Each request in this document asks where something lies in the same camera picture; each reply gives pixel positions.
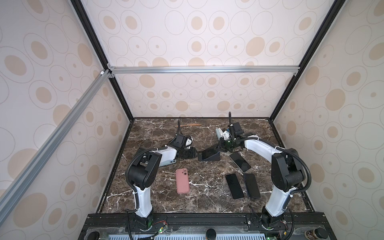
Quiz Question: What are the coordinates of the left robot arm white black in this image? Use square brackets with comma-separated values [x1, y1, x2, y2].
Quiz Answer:
[125, 146, 197, 219]

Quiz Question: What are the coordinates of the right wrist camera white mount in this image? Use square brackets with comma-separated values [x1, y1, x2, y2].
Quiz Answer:
[222, 129, 231, 141]

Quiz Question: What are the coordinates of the black phone tilted far right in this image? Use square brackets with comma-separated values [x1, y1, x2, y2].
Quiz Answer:
[230, 152, 252, 173]

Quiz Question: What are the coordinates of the diagonal aluminium rail left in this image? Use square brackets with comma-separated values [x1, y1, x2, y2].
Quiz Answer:
[1, 69, 111, 224]

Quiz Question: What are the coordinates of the black round button right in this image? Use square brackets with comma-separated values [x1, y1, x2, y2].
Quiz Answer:
[304, 228, 329, 240]

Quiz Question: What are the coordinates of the pink phone case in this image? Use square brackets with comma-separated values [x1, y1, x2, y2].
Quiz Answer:
[176, 168, 190, 194]

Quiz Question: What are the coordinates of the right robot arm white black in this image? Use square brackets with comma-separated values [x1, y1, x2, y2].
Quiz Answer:
[218, 135, 312, 218]

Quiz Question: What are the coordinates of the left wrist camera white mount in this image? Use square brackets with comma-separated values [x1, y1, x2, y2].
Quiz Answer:
[183, 136, 193, 149]

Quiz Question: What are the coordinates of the small white blue box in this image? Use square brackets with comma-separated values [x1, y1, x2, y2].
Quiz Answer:
[216, 128, 223, 140]

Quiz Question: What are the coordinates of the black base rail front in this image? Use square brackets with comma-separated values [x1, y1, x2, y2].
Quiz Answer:
[78, 212, 336, 240]

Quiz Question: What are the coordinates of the light blue phone case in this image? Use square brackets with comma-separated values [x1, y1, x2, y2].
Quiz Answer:
[159, 160, 177, 167]

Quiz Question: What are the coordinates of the horizontal aluminium rail back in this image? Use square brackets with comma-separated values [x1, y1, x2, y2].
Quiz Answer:
[102, 65, 300, 76]

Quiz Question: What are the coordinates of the black knob front centre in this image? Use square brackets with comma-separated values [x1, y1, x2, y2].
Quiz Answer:
[206, 228, 217, 240]

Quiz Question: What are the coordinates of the black phone middle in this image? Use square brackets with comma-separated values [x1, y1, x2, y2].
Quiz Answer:
[225, 174, 244, 200]

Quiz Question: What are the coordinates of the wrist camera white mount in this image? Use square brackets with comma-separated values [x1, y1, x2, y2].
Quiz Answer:
[222, 129, 231, 141]
[183, 136, 193, 149]

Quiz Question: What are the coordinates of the brown wooden stick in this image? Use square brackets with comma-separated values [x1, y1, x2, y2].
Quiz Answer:
[180, 123, 202, 128]

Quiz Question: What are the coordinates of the black phone case horizontal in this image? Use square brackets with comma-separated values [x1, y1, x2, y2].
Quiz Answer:
[198, 149, 221, 162]

